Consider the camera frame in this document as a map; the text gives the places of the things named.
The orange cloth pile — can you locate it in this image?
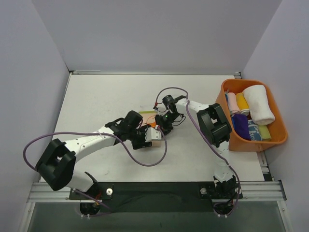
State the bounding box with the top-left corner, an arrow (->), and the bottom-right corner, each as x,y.
139,111 -> 161,147

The blue patterned rolled towel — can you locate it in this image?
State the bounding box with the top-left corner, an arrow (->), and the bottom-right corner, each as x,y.
248,119 -> 262,141

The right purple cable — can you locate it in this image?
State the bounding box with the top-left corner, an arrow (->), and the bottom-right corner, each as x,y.
152,87 -> 242,216

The pink rolled towel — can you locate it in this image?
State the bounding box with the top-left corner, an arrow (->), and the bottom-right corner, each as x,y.
227,92 -> 240,115

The purple cable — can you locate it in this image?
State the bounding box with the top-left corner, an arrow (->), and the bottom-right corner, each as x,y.
152,87 -> 242,216
23,125 -> 169,216

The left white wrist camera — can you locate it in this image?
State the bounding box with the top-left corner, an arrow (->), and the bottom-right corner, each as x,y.
145,127 -> 162,142

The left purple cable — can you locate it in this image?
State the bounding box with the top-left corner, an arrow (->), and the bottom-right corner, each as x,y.
23,125 -> 169,216

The yellow rolled towel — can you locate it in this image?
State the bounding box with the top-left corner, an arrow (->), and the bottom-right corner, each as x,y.
236,92 -> 250,116

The aluminium frame rail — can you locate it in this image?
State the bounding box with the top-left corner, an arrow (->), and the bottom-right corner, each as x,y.
28,181 -> 287,203

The white towel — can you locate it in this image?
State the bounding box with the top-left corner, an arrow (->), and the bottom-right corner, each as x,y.
243,85 -> 275,125

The purple rolled towel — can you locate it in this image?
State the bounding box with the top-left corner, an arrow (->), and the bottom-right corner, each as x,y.
232,114 -> 251,141

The black base mat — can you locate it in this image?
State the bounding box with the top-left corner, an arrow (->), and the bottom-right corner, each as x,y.
69,182 -> 243,215

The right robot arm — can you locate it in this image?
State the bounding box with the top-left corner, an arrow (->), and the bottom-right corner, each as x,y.
155,95 -> 238,199

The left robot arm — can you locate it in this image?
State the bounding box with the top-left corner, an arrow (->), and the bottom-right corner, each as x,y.
35,111 -> 161,199

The green rolled towel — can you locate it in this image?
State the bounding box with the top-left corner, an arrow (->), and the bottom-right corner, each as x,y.
258,125 -> 271,141

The orange plastic basket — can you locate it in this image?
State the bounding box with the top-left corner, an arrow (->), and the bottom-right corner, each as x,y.
216,79 -> 288,152

